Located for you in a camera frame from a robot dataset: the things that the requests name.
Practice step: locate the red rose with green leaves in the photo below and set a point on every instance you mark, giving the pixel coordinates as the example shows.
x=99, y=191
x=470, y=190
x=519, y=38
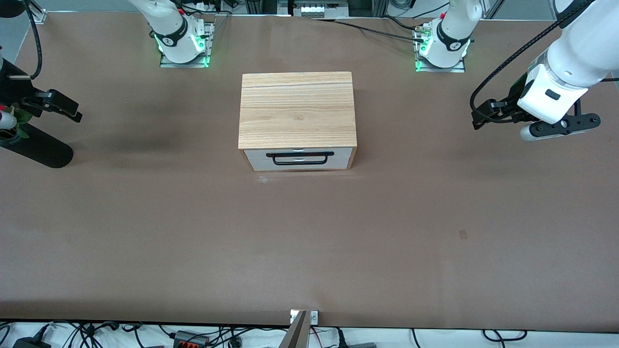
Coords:
x=23, y=116

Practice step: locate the light wooden drawer cabinet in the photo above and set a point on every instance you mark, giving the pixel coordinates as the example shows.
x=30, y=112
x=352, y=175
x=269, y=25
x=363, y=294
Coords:
x=296, y=111

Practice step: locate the grey wedge-shaped post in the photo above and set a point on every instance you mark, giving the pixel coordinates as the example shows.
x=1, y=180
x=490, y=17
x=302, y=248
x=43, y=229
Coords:
x=296, y=333

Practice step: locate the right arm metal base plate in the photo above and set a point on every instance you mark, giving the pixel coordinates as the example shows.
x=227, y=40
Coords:
x=209, y=38

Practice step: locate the aluminium corner bracket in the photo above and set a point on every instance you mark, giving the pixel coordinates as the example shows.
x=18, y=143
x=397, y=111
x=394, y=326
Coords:
x=38, y=17

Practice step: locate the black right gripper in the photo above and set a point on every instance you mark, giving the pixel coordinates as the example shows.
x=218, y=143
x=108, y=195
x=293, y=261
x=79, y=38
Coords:
x=14, y=88

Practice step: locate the black power adapter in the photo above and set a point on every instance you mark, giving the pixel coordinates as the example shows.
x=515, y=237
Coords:
x=30, y=343

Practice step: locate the small metal bracket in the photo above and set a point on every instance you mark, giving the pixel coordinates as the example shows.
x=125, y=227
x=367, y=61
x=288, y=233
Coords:
x=313, y=317

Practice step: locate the black connector block orange levers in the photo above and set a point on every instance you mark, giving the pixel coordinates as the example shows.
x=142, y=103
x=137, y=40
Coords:
x=189, y=339

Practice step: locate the white power strip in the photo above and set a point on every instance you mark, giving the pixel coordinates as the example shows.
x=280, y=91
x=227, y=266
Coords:
x=319, y=8

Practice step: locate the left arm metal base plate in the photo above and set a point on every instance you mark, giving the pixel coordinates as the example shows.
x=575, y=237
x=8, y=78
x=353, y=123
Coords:
x=457, y=69

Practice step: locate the black vase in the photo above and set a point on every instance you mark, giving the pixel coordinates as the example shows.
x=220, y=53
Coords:
x=41, y=147

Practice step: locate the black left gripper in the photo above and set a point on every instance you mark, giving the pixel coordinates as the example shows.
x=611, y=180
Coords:
x=511, y=107

